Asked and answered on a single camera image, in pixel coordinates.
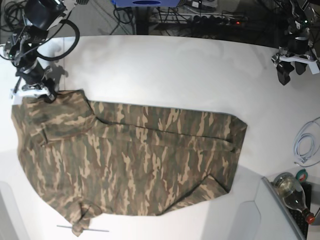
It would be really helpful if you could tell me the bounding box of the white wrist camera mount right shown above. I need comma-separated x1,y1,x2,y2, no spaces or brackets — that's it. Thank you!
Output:
10,88,50,106

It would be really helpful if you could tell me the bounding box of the blue bin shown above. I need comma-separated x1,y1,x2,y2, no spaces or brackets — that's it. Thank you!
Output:
111,0,180,8

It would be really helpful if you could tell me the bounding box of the clear plastic bottle red cap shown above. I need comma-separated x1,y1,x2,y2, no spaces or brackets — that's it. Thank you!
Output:
273,172,316,225

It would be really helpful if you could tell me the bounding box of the black mesh tray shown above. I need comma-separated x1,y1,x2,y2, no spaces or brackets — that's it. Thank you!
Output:
287,182,313,238

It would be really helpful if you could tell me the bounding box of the green tape roll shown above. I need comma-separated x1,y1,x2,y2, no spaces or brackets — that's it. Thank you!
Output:
295,169,309,183

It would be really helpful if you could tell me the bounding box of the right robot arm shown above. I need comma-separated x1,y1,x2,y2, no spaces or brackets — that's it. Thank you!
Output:
2,0,311,103

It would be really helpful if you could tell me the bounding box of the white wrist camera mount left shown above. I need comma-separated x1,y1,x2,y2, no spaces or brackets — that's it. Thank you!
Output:
271,51,320,75

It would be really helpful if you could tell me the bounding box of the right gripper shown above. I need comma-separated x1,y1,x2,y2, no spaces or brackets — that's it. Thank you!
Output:
15,61,58,103

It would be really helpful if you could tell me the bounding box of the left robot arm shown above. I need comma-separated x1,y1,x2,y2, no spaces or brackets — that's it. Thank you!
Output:
271,0,320,86

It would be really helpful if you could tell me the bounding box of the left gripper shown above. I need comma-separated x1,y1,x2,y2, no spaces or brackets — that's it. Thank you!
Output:
276,36,311,86

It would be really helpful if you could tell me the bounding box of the camouflage t-shirt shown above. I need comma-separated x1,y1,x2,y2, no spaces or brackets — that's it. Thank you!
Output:
11,90,248,236

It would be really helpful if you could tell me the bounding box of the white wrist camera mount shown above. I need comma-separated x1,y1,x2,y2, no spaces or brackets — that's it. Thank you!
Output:
271,51,320,75
10,88,50,106

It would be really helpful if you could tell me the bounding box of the coiled white cable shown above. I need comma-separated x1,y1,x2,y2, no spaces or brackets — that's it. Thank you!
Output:
292,118,320,167

